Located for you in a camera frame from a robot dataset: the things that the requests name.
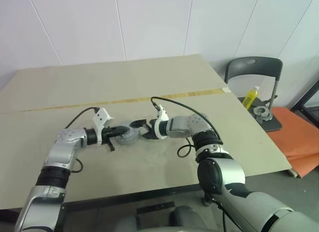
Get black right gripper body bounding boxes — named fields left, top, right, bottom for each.
left=142, top=119, right=157, bottom=140

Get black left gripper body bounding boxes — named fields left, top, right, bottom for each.
left=102, top=127, right=118, bottom=152

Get grey motor housing copper windings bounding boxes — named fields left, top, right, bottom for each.
left=116, top=132, right=138, bottom=145

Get brown tape strip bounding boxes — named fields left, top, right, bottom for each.
left=14, top=88, right=231, bottom=113

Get yellow drink bottle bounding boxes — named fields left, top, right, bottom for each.
left=242, top=86, right=260, bottom=110

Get grey folding chair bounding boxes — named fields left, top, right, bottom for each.
left=224, top=56, right=284, bottom=133

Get orange mat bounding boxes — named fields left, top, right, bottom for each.
left=266, top=106, right=319, bottom=179

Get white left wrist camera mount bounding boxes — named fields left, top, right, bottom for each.
left=92, top=106, right=115, bottom=146

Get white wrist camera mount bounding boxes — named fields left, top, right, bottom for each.
left=92, top=106, right=115, bottom=146
left=153, top=104, right=170, bottom=140

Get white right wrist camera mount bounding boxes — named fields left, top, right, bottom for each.
left=153, top=104, right=170, bottom=140

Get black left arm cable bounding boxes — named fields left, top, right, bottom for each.
left=65, top=106, right=99, bottom=173

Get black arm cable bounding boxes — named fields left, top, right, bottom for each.
left=151, top=96, right=222, bottom=158
left=65, top=106, right=99, bottom=173

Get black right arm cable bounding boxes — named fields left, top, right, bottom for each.
left=151, top=96, right=222, bottom=158

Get black table frame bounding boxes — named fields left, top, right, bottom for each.
left=0, top=183, right=201, bottom=213

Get grey metal ring part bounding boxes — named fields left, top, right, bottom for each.
left=253, top=106, right=273, bottom=122

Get black metal frame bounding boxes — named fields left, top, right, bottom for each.
left=290, top=79, right=319, bottom=123

